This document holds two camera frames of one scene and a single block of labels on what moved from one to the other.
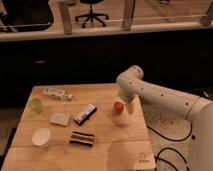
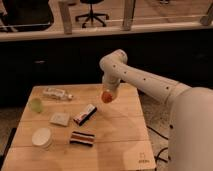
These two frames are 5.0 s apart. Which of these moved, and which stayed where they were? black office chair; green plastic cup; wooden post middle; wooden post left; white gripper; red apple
Moved: white gripper; red apple
Stayed: green plastic cup; black office chair; wooden post left; wooden post middle
